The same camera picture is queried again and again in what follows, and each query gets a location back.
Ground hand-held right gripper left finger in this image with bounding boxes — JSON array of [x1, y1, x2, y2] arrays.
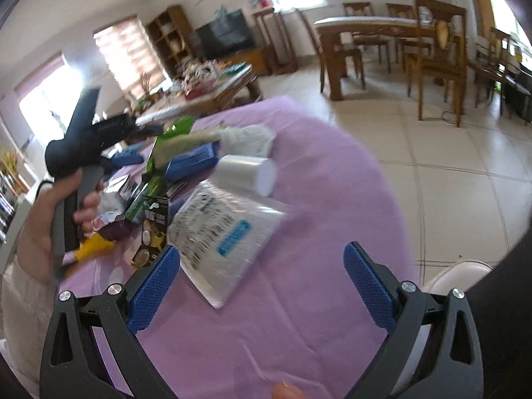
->
[[39, 244, 181, 399]]

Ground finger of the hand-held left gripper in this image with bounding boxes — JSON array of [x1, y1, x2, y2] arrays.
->
[[122, 114, 167, 138]]

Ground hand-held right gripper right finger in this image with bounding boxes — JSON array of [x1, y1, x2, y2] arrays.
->
[[343, 241, 485, 399]]

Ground green and beige snack packet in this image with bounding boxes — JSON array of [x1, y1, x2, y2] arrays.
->
[[143, 116, 223, 189]]

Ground silver printed foil bag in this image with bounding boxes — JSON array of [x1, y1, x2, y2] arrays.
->
[[166, 180, 290, 310]]

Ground person's left forearm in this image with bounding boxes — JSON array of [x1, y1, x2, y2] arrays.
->
[[0, 253, 61, 389]]

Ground person's left hand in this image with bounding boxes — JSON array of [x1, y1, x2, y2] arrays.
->
[[16, 170, 106, 287]]

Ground person's right hand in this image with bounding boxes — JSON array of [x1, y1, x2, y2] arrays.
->
[[270, 381, 307, 399]]

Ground blue plastic wrapper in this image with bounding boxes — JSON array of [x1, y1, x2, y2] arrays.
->
[[105, 141, 147, 174]]

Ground blue packet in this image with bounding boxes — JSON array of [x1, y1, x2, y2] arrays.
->
[[165, 141, 219, 182]]

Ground silver foil wrapper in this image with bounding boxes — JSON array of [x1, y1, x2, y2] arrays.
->
[[103, 175, 139, 201]]

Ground pink window blind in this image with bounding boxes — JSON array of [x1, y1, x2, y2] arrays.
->
[[14, 53, 80, 104], [93, 16, 168, 99]]

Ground yellow plastic wrapper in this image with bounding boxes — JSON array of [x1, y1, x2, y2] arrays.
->
[[62, 233, 116, 265]]

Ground purple wrapper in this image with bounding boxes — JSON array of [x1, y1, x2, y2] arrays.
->
[[92, 212, 130, 242]]

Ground black printed packet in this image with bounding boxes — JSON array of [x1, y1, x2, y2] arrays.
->
[[132, 193, 172, 269]]

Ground small green carton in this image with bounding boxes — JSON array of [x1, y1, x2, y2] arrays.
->
[[124, 197, 147, 226]]

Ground cluttered coffee table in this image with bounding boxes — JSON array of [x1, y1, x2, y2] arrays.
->
[[132, 62, 265, 118]]

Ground wooden bookshelf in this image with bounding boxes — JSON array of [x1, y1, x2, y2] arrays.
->
[[145, 5, 194, 80]]

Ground white crumpled plastic bag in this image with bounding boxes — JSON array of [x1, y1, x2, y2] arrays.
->
[[218, 125, 277, 159]]

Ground white cup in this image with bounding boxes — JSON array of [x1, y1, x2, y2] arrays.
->
[[210, 155, 278, 197]]

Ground purple tablecloth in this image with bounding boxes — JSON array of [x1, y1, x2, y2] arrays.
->
[[58, 95, 421, 399]]

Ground wooden television stand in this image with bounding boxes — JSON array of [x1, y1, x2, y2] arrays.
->
[[223, 48, 272, 78]]

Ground black television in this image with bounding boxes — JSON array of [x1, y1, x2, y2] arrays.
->
[[195, 8, 257, 57]]

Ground wooden rack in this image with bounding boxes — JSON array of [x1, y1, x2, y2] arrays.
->
[[251, 7, 298, 76]]

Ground wooden dining chair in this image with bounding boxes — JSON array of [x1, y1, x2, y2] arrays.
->
[[467, 27, 513, 109], [297, 8, 367, 93], [342, 2, 392, 74], [385, 3, 421, 71], [405, 0, 468, 128]]

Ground wooden dining table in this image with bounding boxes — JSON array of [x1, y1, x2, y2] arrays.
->
[[314, 16, 463, 101]]

